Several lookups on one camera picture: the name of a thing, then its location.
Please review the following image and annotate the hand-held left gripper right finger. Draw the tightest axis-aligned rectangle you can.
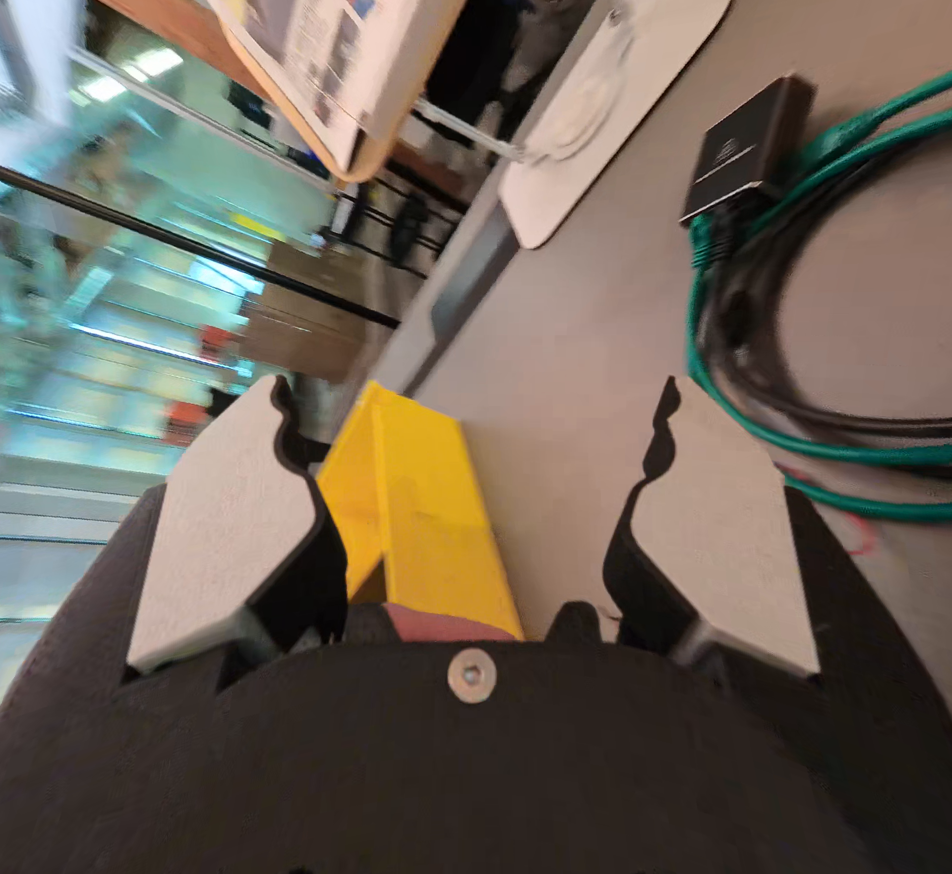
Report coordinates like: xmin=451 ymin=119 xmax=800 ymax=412
xmin=602 ymin=375 xmax=822 ymax=680

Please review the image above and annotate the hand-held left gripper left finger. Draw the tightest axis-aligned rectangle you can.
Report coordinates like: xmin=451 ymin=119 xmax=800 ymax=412
xmin=125 ymin=374 xmax=349 ymax=674

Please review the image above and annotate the black ethernet cable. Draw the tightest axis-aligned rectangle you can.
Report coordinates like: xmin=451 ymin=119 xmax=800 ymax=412
xmin=703 ymin=204 xmax=952 ymax=477

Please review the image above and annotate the green ethernet cable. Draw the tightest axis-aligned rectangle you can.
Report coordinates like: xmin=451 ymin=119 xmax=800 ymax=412
xmin=686 ymin=70 xmax=952 ymax=524

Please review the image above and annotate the black ethernet splitter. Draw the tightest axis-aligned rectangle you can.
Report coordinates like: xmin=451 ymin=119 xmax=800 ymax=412
xmin=678 ymin=75 xmax=815 ymax=224

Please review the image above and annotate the yellow plastic bin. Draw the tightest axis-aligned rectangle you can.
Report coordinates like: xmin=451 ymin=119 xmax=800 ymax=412
xmin=316 ymin=380 xmax=525 ymax=643

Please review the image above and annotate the black pole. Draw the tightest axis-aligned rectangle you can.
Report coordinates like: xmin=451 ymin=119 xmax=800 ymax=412
xmin=0 ymin=167 xmax=403 ymax=328

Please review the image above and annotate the instruction sheet on wooden stand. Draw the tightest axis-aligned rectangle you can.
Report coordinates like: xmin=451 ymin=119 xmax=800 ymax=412
xmin=219 ymin=0 xmax=514 ymax=185

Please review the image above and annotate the white document stand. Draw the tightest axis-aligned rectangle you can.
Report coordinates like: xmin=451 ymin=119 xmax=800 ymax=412
xmin=411 ymin=0 xmax=736 ymax=250

